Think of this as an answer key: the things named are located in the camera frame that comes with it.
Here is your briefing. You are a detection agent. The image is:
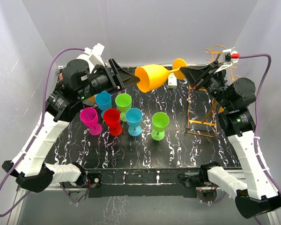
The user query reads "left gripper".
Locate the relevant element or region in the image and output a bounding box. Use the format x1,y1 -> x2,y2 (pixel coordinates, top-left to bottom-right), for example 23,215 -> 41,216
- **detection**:
78,58 -> 140,100

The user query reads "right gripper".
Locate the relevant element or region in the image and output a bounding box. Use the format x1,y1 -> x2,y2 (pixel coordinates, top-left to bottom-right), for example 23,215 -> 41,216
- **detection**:
180,61 -> 232,111

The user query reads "yellow wine glass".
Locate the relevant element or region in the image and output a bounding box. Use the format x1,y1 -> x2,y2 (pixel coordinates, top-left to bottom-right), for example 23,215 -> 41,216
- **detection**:
134,58 -> 187,93

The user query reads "pale green wine glass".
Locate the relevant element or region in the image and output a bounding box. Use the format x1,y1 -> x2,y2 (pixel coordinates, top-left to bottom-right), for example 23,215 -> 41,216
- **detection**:
115,93 -> 132,122

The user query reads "dark blue wine glass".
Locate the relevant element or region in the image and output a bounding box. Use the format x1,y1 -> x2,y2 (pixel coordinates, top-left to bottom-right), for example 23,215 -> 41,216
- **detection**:
95,91 -> 112,117

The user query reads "light blue wine glass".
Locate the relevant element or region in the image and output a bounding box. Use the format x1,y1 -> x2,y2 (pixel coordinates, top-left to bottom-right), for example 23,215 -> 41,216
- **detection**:
125,108 -> 142,136

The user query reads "red wine glass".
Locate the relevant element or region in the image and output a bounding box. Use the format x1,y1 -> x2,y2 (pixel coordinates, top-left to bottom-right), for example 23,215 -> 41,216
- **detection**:
103,108 -> 123,136

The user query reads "magenta wine glass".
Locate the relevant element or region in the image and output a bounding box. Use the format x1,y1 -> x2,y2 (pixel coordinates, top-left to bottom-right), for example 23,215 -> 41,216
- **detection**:
80,107 -> 102,135

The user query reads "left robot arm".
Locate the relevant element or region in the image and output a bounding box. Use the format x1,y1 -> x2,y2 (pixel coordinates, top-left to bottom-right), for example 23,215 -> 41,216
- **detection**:
2,59 -> 140,193

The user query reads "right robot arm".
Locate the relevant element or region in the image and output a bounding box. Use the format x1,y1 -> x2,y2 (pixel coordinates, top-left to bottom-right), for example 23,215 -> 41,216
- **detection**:
179,61 -> 281,218

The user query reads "small white box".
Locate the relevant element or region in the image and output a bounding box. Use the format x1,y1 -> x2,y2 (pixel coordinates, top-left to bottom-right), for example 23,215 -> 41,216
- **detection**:
167,73 -> 177,89

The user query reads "white cylindrical drum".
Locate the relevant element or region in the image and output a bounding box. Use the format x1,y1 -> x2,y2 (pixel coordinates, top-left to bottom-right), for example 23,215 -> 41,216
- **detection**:
58,66 -> 96,106

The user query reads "black front base bar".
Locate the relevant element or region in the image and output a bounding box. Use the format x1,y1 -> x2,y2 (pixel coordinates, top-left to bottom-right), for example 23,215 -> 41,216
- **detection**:
82,168 -> 199,198

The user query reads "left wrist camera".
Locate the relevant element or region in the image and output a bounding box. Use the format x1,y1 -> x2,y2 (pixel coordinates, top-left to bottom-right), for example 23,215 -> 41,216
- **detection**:
81,43 -> 105,70

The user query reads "gold wire glass rack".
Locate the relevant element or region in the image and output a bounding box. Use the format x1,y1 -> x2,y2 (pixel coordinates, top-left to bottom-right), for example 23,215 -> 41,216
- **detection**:
186,45 -> 240,138

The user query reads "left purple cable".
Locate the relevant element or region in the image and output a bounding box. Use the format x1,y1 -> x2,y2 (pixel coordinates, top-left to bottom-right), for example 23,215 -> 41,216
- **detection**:
0,47 -> 87,217

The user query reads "purple cable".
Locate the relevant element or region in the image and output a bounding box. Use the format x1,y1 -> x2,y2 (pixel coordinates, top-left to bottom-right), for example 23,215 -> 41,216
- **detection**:
210,53 -> 281,225
0,47 -> 87,217

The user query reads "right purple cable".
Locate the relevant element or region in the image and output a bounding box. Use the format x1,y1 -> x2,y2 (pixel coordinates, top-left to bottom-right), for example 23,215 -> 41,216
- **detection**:
210,53 -> 281,225

